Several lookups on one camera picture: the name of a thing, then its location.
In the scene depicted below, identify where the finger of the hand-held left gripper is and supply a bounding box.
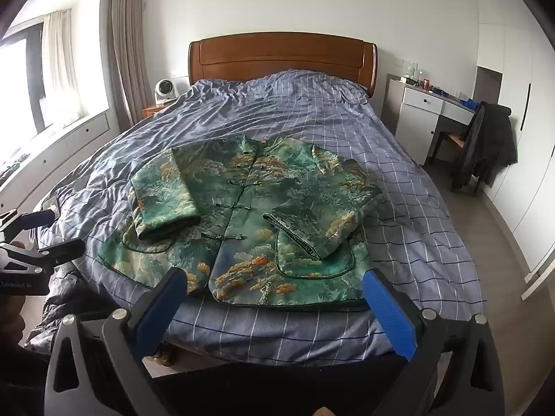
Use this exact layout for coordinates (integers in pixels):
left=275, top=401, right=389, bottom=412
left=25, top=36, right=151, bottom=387
left=19, top=209, right=60, bottom=230
left=26, top=238, right=86, bottom=270

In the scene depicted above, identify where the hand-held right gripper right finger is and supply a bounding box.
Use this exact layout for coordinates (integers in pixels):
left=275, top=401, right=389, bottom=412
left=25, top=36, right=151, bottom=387
left=362, top=268, right=506, bottom=416

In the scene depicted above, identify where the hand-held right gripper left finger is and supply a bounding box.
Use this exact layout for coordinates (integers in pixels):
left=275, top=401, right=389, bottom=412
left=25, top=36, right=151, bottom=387
left=44, top=267, right=188, bottom=416

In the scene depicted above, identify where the green landscape print jacket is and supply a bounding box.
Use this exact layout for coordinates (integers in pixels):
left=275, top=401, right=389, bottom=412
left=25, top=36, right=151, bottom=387
left=97, top=133, right=383, bottom=313

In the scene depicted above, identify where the person's left forearm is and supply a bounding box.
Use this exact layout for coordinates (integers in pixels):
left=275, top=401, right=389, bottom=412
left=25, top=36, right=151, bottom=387
left=0, top=297, right=27, bottom=356

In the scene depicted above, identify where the patterned slipper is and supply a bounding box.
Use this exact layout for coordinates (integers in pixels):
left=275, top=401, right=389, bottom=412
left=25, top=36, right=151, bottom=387
left=156, top=342, right=178, bottom=367

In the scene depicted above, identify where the dark quilted cloth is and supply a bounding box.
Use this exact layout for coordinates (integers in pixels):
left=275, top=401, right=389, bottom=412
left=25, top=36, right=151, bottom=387
left=26, top=264, right=131, bottom=349

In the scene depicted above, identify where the white window cabinet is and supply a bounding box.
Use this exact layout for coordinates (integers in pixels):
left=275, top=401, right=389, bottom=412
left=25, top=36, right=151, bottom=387
left=0, top=110, right=116, bottom=209

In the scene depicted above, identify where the window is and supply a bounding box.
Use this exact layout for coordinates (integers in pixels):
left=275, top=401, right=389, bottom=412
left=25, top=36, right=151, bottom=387
left=0, top=21, right=109, bottom=139

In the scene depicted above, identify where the wooden nightstand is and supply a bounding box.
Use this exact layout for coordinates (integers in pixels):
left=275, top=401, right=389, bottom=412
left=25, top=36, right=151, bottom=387
left=142, top=103, right=174, bottom=119

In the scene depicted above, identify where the sheer white curtain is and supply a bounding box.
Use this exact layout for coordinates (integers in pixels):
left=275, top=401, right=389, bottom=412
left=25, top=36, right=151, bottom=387
left=41, top=11, right=81, bottom=122

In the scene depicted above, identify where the small white fan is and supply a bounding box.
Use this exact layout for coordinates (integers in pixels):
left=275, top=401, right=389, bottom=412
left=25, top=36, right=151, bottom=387
left=154, top=78, right=176, bottom=105

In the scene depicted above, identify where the wooden chair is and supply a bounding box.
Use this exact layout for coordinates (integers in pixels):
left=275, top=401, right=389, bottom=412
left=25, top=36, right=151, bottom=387
left=427, top=130, right=468, bottom=166

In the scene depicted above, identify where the brown curtain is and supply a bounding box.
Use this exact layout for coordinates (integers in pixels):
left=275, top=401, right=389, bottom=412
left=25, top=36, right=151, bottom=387
left=112, top=0, right=150, bottom=133

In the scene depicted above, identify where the white desk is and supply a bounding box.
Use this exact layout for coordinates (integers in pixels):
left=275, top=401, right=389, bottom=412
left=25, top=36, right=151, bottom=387
left=382, top=73, right=478, bottom=165

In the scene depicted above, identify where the dark jacket on chair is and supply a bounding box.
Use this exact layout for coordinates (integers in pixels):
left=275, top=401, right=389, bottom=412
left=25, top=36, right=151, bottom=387
left=451, top=102, right=519, bottom=193

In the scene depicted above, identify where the blue checked duvet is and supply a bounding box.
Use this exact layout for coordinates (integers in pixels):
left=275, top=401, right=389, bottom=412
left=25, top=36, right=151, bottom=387
left=26, top=68, right=486, bottom=367

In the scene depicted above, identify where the white wardrobe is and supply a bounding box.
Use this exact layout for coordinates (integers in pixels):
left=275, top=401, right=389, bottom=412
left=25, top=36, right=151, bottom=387
left=472, top=0, right=555, bottom=302

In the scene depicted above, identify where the wooden headboard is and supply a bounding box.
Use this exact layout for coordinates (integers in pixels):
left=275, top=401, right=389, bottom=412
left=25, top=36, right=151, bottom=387
left=188, top=32, right=379, bottom=98

